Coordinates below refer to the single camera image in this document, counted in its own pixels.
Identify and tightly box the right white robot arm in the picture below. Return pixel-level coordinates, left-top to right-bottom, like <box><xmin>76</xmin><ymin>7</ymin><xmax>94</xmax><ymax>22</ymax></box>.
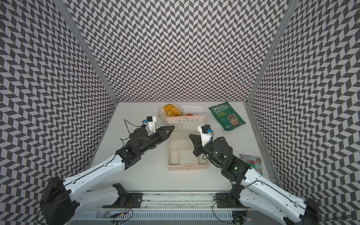
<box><xmin>189</xmin><ymin>133</ymin><xmax>319</xmax><ymax>225</ymax></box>

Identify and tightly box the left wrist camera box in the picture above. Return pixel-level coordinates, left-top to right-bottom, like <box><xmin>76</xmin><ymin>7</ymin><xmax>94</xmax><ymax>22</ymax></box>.
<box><xmin>143</xmin><ymin>116</ymin><xmax>157</xmax><ymax>134</ymax></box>

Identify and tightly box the cream round plate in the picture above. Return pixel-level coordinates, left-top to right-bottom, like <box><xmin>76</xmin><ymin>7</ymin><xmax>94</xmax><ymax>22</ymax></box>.
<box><xmin>158</xmin><ymin>104</ymin><xmax>183</xmax><ymax>122</ymax></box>

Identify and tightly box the metal base rail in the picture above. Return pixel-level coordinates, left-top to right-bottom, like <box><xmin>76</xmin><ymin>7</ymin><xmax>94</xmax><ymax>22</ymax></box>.
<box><xmin>70</xmin><ymin>191</ymin><xmax>285</xmax><ymax>225</ymax></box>

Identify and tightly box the white rectangular tray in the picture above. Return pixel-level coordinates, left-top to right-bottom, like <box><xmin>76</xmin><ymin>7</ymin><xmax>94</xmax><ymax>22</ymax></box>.
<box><xmin>157</xmin><ymin>105</ymin><xmax>206</xmax><ymax>124</ymax></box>

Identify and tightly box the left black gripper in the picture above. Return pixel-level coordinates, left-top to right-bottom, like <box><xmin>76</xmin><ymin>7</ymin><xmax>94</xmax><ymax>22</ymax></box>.
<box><xmin>138</xmin><ymin>125</ymin><xmax>175</xmax><ymax>155</ymax></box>

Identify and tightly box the pink jewelry box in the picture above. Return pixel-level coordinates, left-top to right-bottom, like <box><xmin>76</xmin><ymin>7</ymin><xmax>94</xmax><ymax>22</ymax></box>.
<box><xmin>166</xmin><ymin>115</ymin><xmax>208</xmax><ymax>171</ymax></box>

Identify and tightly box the yellow braided bread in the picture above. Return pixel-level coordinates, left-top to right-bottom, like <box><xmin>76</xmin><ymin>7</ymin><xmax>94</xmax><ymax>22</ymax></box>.
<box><xmin>163</xmin><ymin>104</ymin><xmax>182</xmax><ymax>117</ymax></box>

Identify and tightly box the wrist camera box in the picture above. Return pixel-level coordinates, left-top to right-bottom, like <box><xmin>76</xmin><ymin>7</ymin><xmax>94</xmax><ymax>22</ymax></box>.
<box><xmin>198</xmin><ymin>124</ymin><xmax>213</xmax><ymax>147</ymax></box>
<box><xmin>143</xmin><ymin>116</ymin><xmax>157</xmax><ymax>134</ymax></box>

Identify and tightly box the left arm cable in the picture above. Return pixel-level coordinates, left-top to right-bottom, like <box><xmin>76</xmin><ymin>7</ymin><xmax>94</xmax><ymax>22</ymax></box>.
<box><xmin>120</xmin><ymin>119</ymin><xmax>147</xmax><ymax>147</ymax></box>

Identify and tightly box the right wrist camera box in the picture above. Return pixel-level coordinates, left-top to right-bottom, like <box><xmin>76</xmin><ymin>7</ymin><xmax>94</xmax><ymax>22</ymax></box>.
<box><xmin>198</xmin><ymin>124</ymin><xmax>213</xmax><ymax>147</ymax></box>

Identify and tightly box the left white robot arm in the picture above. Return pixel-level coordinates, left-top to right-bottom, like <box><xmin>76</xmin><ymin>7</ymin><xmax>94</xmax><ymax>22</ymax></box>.
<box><xmin>38</xmin><ymin>126</ymin><xmax>175</xmax><ymax>225</ymax></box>

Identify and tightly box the green crisps bag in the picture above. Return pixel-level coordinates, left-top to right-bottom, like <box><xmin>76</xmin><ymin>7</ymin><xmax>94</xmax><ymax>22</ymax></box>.
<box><xmin>209</xmin><ymin>102</ymin><xmax>246</xmax><ymax>131</ymax></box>

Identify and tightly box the teal candy packet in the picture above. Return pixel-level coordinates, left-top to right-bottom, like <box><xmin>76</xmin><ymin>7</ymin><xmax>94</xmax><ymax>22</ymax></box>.
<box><xmin>240</xmin><ymin>154</ymin><xmax>263</xmax><ymax>175</ymax></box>

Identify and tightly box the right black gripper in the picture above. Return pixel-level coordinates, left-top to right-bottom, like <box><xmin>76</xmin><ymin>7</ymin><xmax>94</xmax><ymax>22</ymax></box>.
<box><xmin>189</xmin><ymin>133</ymin><xmax>225</xmax><ymax>168</ymax></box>

